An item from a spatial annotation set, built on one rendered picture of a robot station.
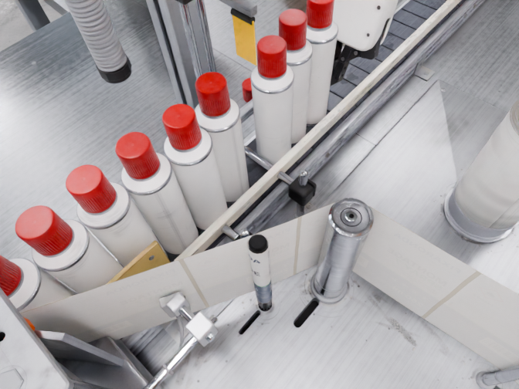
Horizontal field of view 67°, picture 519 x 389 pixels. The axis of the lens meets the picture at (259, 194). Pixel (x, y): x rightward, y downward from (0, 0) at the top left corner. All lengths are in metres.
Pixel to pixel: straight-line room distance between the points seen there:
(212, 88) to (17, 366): 0.28
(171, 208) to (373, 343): 0.28
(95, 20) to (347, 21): 0.32
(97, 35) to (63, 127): 0.41
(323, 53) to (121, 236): 0.34
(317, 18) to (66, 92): 0.53
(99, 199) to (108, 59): 0.15
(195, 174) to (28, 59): 0.63
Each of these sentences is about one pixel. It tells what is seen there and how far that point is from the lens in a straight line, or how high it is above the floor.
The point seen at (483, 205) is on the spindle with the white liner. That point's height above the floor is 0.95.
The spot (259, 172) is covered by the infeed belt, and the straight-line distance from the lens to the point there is 0.59.
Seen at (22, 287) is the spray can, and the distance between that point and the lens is 0.40.
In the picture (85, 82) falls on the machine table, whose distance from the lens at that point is 0.88.
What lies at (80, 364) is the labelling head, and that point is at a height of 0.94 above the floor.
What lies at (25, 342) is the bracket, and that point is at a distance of 0.27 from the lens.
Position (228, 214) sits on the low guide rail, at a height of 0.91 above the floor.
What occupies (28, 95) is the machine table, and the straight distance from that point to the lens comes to 0.91.
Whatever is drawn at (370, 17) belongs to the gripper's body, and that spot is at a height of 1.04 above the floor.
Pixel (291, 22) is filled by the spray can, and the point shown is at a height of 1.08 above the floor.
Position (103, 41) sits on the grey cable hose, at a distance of 0.43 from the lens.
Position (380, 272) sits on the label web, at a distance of 0.45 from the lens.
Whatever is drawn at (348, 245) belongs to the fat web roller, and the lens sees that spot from 0.35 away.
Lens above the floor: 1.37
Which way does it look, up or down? 59 degrees down
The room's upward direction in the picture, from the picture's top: 5 degrees counter-clockwise
